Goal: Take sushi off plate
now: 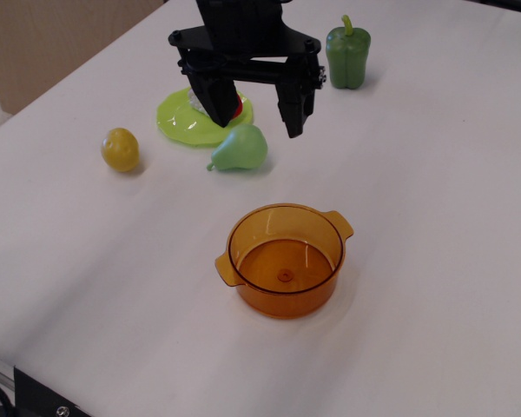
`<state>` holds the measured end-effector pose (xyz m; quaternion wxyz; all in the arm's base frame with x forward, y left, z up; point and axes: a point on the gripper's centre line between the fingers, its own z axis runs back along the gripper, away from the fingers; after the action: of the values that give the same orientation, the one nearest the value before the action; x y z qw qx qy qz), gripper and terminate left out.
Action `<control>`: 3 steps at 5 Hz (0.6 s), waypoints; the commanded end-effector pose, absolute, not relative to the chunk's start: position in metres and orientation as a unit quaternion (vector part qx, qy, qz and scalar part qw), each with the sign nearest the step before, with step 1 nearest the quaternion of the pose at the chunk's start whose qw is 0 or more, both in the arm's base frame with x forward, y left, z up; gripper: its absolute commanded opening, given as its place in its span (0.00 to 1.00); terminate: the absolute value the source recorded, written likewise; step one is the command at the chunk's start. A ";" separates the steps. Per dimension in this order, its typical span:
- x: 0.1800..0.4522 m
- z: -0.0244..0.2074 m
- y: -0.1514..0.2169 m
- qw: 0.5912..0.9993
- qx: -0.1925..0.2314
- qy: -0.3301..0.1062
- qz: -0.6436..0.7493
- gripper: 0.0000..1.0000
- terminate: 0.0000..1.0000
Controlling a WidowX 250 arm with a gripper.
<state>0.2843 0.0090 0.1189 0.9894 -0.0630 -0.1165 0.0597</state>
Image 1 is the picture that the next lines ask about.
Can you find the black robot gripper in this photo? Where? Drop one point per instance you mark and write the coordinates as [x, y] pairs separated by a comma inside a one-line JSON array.
[[248, 41]]

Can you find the light green toy pear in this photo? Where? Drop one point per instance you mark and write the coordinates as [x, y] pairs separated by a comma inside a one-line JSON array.
[[245, 147]]

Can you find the orange transparent plastic pot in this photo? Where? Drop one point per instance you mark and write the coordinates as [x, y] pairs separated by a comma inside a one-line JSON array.
[[284, 259]]

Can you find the red and white toy sushi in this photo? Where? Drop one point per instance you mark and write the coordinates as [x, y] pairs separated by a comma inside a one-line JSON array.
[[236, 108]]

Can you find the light green plastic plate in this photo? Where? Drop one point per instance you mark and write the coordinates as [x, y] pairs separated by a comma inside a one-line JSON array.
[[180, 117]]

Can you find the green toy bell pepper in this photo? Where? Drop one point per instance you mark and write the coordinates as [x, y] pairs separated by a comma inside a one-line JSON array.
[[347, 49]]

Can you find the cardboard box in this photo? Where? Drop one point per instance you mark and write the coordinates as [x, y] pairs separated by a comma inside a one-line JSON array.
[[41, 42]]

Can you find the black metal table bracket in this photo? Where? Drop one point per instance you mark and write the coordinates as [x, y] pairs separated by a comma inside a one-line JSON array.
[[32, 398]]

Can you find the yellow toy lemon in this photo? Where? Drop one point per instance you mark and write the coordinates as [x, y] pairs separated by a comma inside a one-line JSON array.
[[120, 150]]

